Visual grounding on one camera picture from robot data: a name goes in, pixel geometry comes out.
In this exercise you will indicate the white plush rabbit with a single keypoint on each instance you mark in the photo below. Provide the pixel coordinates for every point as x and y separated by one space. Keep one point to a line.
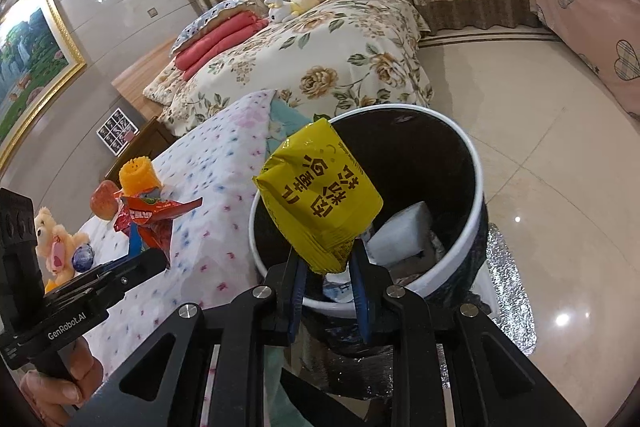
277 9

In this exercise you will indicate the yellow foam fruit net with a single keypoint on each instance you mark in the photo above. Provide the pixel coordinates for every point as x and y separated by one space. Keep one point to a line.
137 177

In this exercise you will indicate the white bin with black liner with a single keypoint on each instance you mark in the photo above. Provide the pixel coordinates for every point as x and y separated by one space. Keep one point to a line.
400 157

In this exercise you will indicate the silver foil mat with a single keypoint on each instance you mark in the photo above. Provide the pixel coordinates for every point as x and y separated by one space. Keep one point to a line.
510 287

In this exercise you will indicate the blue print pillow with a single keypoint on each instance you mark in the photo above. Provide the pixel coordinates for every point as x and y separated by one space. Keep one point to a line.
210 19

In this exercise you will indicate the white foam fruit net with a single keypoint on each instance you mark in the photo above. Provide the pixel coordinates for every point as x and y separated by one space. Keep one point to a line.
400 232

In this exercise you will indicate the wooden nightstand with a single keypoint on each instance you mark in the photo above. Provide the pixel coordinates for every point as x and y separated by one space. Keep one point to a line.
150 147

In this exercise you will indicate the torn red silver wrapper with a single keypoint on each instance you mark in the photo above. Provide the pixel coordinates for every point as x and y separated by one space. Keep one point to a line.
150 214

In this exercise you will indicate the photo collage frame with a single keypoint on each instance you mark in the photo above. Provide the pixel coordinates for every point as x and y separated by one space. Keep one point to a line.
116 132

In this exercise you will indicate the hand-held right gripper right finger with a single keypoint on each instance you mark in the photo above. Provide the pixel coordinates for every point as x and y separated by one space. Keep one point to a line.
361 302

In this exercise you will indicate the teal bed sheet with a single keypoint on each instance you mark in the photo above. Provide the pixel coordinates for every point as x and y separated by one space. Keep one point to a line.
287 122

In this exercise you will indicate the wooden headboard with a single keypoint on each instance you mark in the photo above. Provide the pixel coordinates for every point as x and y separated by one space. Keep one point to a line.
140 82

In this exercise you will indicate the person's left hand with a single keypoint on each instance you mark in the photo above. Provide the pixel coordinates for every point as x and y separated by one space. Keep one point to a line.
55 392

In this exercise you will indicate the floral covered bed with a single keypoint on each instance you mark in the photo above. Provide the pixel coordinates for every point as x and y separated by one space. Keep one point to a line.
325 57

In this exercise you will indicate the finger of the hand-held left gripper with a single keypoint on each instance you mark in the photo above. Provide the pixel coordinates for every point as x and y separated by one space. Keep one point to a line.
150 264

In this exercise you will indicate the folded red blanket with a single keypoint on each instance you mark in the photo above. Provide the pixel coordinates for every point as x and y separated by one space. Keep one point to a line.
220 42

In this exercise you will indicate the pink heart print covered chair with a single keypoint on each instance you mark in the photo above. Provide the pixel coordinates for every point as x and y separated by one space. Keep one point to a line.
585 7

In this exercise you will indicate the beige teddy bear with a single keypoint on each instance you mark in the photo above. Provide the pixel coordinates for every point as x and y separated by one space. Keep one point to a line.
50 232

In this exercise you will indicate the yellow snack packet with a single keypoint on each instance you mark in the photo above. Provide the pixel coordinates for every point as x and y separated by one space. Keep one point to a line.
320 192

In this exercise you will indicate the gold framed landscape painting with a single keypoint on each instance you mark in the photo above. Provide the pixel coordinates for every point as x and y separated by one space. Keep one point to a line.
30 72

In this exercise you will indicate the red apple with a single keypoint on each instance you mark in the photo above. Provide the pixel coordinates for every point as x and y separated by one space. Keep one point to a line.
102 202

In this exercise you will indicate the white flower print bedspread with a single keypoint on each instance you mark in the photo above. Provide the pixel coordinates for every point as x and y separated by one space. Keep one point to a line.
215 187

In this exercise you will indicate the blue foil wrapper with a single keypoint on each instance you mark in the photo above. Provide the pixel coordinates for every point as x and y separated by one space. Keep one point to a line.
82 257

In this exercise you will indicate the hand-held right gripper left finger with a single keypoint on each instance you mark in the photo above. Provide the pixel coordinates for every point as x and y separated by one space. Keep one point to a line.
296 302

